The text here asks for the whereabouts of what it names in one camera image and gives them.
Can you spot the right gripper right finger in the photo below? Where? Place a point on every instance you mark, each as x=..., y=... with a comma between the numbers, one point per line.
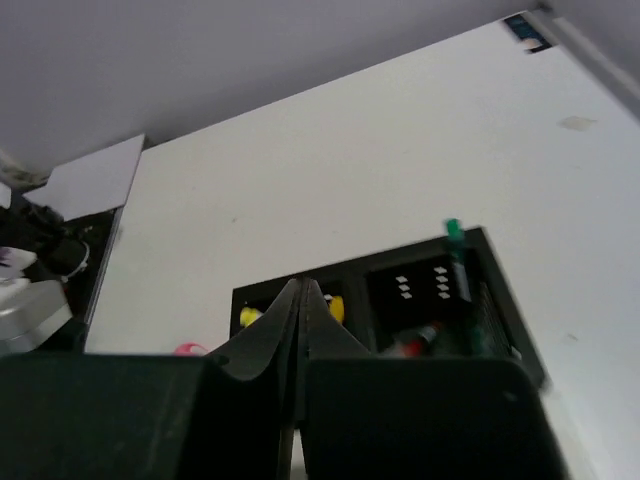
x=320, y=337

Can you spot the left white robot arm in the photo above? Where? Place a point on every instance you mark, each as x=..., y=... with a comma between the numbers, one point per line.
x=39, y=255

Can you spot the white marker yellow cap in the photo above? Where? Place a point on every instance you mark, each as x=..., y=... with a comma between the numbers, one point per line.
x=248, y=316

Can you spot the left corner label sticker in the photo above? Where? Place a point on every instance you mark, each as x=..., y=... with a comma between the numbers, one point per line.
x=531, y=40

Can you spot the pink cap candy tube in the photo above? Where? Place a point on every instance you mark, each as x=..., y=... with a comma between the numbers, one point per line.
x=190, y=349

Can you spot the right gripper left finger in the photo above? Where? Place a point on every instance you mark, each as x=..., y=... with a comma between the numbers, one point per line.
x=254, y=374

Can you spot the green gel pen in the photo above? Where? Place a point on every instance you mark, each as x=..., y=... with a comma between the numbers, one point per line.
x=457, y=251

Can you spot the black slotted pen holder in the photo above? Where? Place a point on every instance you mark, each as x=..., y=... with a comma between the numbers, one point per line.
x=406, y=288

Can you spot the red ink pen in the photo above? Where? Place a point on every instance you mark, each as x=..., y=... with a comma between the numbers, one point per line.
x=413, y=342

